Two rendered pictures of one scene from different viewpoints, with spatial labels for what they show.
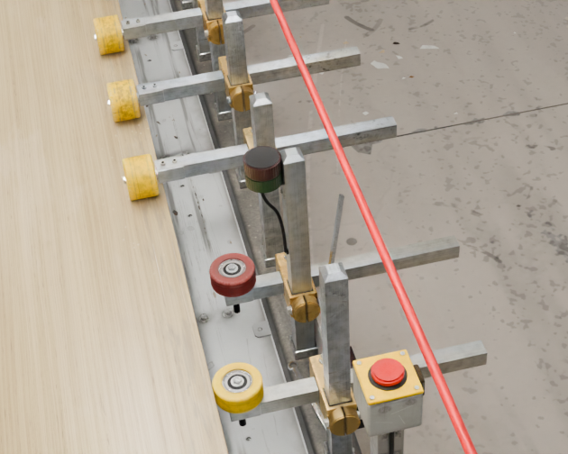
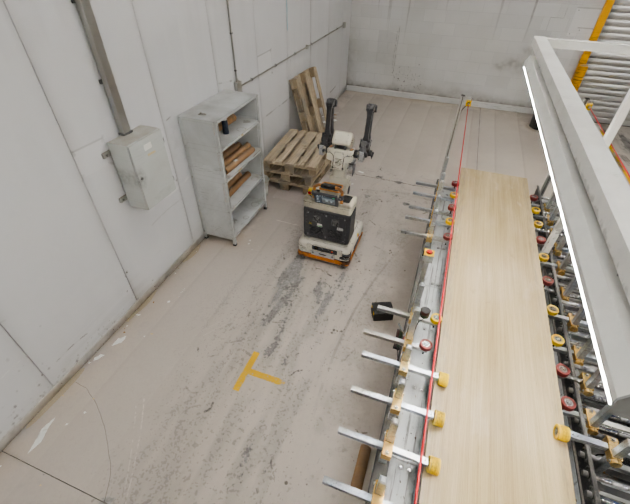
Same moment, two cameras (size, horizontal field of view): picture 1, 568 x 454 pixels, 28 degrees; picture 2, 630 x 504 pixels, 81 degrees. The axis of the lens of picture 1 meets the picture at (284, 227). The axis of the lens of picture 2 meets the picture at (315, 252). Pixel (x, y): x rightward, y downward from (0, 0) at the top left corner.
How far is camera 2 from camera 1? 3.10 m
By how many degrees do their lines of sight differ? 92
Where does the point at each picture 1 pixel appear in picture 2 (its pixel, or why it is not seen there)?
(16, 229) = (483, 391)
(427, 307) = (308, 457)
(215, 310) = (417, 390)
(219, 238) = (405, 417)
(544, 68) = not seen: outside the picture
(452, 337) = (310, 440)
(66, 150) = (462, 417)
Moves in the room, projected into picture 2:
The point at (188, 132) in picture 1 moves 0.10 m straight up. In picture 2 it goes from (394, 480) to (396, 474)
